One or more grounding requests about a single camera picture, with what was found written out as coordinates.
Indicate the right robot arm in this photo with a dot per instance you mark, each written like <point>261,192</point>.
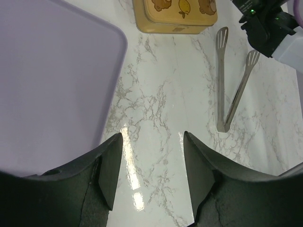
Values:
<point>274,28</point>

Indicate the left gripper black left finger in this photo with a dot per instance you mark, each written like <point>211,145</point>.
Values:
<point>80,193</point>

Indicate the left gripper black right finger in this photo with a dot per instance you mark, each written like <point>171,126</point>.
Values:
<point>224,193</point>

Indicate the dark metal tin lid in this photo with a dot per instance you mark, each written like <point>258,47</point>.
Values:
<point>182,12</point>

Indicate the metal tongs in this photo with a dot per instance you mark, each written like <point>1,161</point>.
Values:
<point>232,78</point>

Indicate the lilac plastic tray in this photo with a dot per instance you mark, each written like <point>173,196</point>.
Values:
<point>59,67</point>

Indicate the gold chocolate tin box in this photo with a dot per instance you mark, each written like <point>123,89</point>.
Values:
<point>147,26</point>

